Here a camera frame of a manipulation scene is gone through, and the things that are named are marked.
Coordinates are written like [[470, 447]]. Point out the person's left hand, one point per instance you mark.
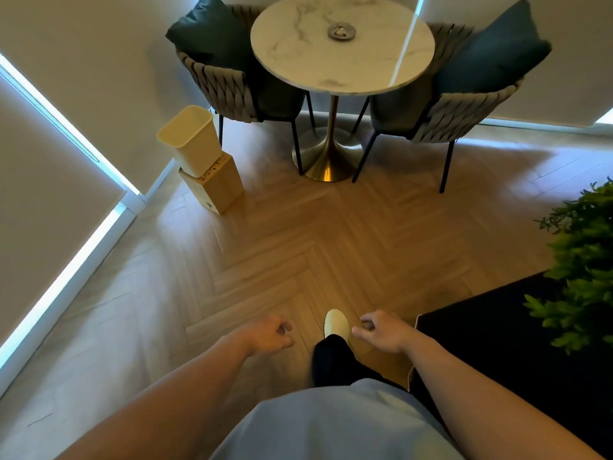
[[262, 335]]

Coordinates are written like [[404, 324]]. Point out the person's right forearm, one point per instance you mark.
[[483, 402]]

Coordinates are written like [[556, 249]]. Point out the dark teal cushion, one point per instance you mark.
[[210, 33], [488, 55]]

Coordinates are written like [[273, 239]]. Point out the grey woven chair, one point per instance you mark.
[[239, 86], [431, 110]]

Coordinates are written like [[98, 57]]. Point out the round white marble table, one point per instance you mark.
[[342, 43]]

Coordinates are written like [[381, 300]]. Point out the person's cream shoe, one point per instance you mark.
[[336, 323]]

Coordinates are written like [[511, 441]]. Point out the person's right hand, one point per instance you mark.
[[385, 331]]

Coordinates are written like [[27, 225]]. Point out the person's right thumb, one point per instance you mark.
[[365, 334]]

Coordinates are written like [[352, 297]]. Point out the green potted plant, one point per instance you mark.
[[579, 273]]

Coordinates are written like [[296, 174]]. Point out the person's light grey shirt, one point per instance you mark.
[[335, 421]]

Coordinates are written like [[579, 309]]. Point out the cream plastic waste bin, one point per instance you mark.
[[191, 138]]

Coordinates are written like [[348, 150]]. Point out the person's left forearm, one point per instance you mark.
[[163, 407]]

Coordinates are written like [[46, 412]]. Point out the person's left fingers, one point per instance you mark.
[[285, 334]]

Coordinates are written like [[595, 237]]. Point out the wooden box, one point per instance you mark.
[[215, 184]]

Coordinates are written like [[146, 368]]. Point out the person's black trouser leg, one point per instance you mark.
[[335, 361]]

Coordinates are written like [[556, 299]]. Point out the round metal ashtray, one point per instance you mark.
[[341, 32]]

